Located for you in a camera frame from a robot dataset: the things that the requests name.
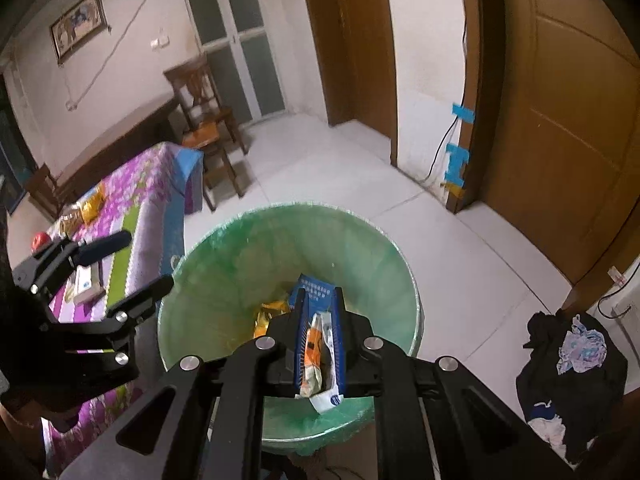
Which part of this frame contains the white appliance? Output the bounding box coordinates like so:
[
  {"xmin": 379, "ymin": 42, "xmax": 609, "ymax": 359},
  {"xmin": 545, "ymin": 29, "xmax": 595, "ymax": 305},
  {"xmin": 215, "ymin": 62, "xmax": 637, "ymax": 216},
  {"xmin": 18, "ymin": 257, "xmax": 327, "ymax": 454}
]
[{"xmin": 597, "ymin": 255, "xmax": 640, "ymax": 321}]

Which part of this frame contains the pale floral cloth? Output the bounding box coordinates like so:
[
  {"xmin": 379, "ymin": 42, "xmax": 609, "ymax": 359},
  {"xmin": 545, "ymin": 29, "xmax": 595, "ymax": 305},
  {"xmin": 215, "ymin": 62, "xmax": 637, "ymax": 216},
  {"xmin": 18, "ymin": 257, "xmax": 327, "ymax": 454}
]
[{"xmin": 557, "ymin": 315, "xmax": 608, "ymax": 375}]

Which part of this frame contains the wall cable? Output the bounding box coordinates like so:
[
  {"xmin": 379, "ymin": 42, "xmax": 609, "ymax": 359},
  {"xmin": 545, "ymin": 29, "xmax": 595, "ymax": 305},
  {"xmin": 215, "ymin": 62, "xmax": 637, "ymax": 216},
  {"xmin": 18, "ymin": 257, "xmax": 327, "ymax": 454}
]
[{"xmin": 65, "ymin": 0, "xmax": 181, "ymax": 111}]

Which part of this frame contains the green trash bin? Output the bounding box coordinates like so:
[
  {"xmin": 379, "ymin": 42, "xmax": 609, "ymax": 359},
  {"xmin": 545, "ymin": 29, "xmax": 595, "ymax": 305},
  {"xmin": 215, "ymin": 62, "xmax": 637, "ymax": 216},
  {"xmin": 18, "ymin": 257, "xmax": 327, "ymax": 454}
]
[{"xmin": 157, "ymin": 202, "xmax": 426, "ymax": 456}]

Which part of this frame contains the white blue carton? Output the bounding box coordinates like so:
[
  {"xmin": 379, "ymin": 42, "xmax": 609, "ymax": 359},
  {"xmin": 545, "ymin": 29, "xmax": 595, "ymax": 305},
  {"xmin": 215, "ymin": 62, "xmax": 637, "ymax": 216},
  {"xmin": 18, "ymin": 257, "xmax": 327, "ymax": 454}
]
[{"xmin": 72, "ymin": 265, "xmax": 107, "ymax": 306}]

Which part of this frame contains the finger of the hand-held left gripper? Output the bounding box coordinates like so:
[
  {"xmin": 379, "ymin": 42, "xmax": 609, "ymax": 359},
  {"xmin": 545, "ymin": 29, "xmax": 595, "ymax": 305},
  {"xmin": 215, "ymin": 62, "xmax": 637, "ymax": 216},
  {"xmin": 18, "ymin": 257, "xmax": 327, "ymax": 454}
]
[
  {"xmin": 12, "ymin": 229, "xmax": 134, "ymax": 302},
  {"xmin": 101, "ymin": 275, "xmax": 176, "ymax": 332}
]

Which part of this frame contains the pile of dark clothes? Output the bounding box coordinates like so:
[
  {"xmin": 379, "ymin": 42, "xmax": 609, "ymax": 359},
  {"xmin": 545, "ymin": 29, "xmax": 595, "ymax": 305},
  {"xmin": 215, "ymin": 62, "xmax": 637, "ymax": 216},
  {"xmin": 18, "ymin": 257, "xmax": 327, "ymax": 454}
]
[{"xmin": 516, "ymin": 310, "xmax": 628, "ymax": 466}]

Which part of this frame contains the dark window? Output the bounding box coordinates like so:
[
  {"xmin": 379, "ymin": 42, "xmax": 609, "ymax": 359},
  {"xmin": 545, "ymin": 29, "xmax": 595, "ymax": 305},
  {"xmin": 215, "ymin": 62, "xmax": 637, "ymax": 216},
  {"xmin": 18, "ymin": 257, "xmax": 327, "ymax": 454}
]
[{"xmin": 0, "ymin": 75, "xmax": 38, "ymax": 211}]

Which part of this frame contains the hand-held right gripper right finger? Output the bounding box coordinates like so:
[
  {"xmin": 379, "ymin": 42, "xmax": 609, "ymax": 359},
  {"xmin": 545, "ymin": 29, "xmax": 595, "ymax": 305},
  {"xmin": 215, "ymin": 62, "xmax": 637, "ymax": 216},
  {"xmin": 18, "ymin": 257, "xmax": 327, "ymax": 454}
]
[{"xmin": 330, "ymin": 286, "xmax": 573, "ymax": 480}]

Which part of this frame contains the gold foil box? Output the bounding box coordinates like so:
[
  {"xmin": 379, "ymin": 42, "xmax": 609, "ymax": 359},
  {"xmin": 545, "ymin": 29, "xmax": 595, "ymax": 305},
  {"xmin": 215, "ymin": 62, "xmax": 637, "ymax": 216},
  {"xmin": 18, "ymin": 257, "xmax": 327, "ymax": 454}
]
[{"xmin": 252, "ymin": 300, "xmax": 293, "ymax": 338}]

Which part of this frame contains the black power cable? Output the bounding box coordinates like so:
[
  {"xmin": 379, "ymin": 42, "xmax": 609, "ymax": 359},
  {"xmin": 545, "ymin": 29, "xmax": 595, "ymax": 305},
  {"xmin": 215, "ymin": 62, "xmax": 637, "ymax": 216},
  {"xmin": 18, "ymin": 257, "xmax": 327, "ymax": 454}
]
[{"xmin": 422, "ymin": 0, "xmax": 468, "ymax": 186}]

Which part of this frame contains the framed wall picture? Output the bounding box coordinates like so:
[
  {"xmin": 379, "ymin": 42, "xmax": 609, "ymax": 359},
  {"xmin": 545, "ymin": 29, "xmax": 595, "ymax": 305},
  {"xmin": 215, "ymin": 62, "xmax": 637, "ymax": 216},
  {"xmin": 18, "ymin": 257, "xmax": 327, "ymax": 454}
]
[{"xmin": 49, "ymin": 0, "xmax": 110, "ymax": 63}]

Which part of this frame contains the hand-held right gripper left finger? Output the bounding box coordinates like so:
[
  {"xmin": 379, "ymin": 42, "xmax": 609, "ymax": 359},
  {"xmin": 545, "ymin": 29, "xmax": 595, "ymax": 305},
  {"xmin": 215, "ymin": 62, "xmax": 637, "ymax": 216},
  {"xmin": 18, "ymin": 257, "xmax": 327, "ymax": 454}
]
[{"xmin": 60, "ymin": 287, "xmax": 308, "ymax": 480}]

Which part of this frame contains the dark wooden chair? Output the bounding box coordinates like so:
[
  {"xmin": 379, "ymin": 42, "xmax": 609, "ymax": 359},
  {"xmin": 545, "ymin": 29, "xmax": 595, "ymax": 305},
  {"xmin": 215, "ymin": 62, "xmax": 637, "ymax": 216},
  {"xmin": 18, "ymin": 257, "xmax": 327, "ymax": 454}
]
[
  {"xmin": 25, "ymin": 162, "xmax": 76, "ymax": 221},
  {"xmin": 164, "ymin": 52, "xmax": 250, "ymax": 211}
]

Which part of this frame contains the person's left hand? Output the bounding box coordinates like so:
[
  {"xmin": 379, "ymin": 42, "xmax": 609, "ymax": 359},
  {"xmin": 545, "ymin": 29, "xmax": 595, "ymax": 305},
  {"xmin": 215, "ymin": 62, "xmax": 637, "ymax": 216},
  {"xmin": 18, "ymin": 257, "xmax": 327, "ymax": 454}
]
[{"xmin": 0, "ymin": 400, "xmax": 48, "ymax": 471}]

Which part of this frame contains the brown wooden door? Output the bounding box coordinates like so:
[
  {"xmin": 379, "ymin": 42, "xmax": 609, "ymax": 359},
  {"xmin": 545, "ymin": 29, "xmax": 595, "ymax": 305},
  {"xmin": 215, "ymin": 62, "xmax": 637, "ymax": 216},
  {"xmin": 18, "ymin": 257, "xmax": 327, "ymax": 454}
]
[
  {"xmin": 460, "ymin": 0, "xmax": 640, "ymax": 286},
  {"xmin": 297, "ymin": 0, "xmax": 398, "ymax": 166}
]

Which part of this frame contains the orange white wrapper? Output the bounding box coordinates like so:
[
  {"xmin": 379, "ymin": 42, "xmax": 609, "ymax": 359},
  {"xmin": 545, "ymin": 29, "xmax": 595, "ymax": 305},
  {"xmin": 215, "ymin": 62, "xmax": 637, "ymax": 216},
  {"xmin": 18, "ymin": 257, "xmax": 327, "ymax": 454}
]
[{"xmin": 295, "ymin": 310, "xmax": 346, "ymax": 413}]

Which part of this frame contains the dark blue box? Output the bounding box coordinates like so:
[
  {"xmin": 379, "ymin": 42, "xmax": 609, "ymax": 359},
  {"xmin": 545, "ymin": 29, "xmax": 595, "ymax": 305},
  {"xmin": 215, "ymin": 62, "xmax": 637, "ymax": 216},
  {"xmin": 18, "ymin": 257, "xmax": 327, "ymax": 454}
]
[{"xmin": 289, "ymin": 274, "xmax": 336, "ymax": 313}]

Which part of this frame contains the crumpled amber wrapper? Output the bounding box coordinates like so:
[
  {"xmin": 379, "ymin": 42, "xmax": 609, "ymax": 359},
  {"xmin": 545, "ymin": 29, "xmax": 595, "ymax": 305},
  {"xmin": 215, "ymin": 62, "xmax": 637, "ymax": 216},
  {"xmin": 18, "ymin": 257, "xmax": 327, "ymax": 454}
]
[{"xmin": 80, "ymin": 185, "xmax": 108, "ymax": 226}]

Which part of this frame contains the frosted glass door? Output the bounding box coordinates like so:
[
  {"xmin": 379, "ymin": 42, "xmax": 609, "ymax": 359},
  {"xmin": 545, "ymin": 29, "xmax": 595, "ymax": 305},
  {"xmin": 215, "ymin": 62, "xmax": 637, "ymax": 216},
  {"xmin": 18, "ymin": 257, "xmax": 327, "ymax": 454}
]
[{"xmin": 177, "ymin": 0, "xmax": 288, "ymax": 126}]

